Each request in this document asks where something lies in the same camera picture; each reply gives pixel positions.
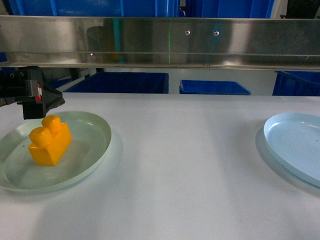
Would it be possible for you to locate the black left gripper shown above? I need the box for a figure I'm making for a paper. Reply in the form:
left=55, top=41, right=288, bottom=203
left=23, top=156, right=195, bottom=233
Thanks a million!
left=0, top=66, right=65, bottom=120

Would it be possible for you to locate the yellow toy block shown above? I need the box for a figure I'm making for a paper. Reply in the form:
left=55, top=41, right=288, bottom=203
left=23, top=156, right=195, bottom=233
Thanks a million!
left=28, top=115, right=72, bottom=166

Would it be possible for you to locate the pale green plate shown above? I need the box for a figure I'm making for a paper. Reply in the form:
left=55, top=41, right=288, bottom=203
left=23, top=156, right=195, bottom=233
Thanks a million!
left=0, top=111, right=112, bottom=194

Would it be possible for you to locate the blue bin behind table left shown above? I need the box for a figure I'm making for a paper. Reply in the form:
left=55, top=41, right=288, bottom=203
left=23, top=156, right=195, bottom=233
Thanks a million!
left=66, top=72, right=169, bottom=94

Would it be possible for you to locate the blue bin behind table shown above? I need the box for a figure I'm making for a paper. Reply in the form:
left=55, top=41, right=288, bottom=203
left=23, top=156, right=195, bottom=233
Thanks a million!
left=272, top=71, right=320, bottom=97
left=66, top=72, right=169, bottom=94
left=179, top=80, right=251, bottom=96

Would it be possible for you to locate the stainless steel shelf beam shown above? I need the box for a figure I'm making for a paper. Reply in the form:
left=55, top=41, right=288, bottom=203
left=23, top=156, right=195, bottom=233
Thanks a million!
left=0, top=15, right=320, bottom=71

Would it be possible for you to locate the blue bin behind table middle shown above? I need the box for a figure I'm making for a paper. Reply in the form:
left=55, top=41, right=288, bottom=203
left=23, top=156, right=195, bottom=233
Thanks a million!
left=179, top=80, right=251, bottom=96

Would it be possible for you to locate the light blue plate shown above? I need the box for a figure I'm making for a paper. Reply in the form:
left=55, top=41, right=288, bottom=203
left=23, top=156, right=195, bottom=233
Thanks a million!
left=263, top=112, right=320, bottom=187

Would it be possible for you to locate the blue bin behind table right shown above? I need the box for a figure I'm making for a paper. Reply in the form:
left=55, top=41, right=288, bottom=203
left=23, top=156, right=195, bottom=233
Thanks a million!
left=272, top=71, right=320, bottom=97

